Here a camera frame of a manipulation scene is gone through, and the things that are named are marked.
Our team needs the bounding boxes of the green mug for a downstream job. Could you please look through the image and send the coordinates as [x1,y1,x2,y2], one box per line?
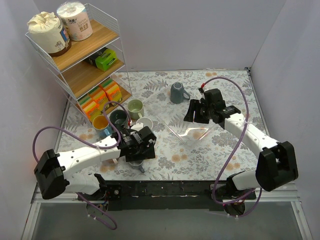
[127,99,144,121]

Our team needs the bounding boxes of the white wire wooden shelf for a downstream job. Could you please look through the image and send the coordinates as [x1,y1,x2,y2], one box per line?
[25,3,132,115]

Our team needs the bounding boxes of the clear acrylic tray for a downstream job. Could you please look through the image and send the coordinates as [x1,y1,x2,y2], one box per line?
[144,86,222,148]

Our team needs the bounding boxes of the white toilet paper pack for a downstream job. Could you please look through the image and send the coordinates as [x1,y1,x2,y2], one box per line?
[56,0,93,42]

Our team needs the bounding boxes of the blue white mug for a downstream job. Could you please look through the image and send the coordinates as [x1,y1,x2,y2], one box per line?
[136,117,154,129]

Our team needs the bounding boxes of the colourful sponge packs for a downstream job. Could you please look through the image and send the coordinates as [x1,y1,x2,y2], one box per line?
[79,78,123,122]

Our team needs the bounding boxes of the green tissue box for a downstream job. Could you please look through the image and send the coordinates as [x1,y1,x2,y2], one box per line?
[84,47,118,72]

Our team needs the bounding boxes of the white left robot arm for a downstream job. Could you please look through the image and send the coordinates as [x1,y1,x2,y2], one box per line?
[34,123,157,200]

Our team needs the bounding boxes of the peach pink mug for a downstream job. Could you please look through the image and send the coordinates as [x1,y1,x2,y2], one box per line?
[102,158,119,166]

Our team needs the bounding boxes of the teal grey mug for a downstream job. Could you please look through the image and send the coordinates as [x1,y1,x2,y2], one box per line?
[170,82,191,104]

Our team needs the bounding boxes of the floral table mat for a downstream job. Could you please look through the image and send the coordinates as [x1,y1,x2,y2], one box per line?
[56,69,281,181]

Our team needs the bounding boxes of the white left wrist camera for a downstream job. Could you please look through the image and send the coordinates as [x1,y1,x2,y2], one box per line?
[130,122,144,131]

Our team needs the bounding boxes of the blue butterfly mug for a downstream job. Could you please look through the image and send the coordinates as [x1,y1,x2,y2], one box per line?
[92,115,113,139]

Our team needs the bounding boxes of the slate blue mug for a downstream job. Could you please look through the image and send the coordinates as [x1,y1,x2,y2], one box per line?
[129,160,145,174]

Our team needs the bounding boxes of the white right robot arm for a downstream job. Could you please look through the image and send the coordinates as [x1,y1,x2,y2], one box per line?
[183,88,299,199]

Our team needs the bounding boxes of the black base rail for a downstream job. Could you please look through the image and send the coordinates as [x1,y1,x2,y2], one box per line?
[77,178,257,212]

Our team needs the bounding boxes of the dark grey mug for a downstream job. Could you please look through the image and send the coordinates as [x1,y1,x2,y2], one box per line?
[109,109,129,131]

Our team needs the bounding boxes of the cream toilet paper roll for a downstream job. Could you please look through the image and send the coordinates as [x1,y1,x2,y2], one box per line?
[27,11,72,57]

